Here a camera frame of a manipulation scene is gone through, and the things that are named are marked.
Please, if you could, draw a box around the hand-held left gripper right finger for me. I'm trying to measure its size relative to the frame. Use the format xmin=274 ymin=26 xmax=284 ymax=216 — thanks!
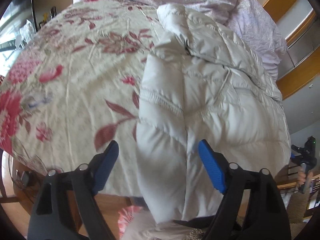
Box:
xmin=197 ymin=140 xmax=292 ymax=240

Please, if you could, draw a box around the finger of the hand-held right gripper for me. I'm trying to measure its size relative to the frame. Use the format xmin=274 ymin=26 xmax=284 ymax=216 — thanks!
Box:
xmin=290 ymin=144 xmax=303 ymax=160

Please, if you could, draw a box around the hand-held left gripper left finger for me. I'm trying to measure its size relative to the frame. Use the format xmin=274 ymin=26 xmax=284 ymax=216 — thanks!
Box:
xmin=27 ymin=140 xmax=123 ymax=240

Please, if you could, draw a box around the white puffer jacket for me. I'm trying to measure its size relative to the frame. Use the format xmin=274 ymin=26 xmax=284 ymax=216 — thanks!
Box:
xmin=121 ymin=4 xmax=292 ymax=240

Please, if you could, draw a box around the person's right hand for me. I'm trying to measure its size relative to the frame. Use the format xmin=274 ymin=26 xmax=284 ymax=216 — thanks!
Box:
xmin=297 ymin=169 xmax=307 ymax=186

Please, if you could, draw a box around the wooden railing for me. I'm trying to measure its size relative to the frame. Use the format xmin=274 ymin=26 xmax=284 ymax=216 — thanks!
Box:
xmin=277 ymin=173 xmax=320 ymax=197

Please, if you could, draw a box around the pink patterned cloth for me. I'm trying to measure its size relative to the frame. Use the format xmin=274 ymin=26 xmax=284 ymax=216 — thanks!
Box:
xmin=117 ymin=204 xmax=150 ymax=240

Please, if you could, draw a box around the wooden headboard shelf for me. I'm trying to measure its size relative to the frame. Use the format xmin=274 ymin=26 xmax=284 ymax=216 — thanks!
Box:
xmin=262 ymin=0 xmax=320 ymax=100

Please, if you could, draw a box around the floral bedspread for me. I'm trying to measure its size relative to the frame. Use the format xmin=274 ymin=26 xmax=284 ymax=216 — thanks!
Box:
xmin=0 ymin=0 xmax=160 ymax=198

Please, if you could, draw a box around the small lilac pillow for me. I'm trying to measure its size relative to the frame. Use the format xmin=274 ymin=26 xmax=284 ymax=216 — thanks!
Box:
xmin=226 ymin=0 xmax=288 ymax=80

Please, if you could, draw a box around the window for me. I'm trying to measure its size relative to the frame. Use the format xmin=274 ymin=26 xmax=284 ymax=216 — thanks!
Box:
xmin=0 ymin=0 xmax=34 ymax=63

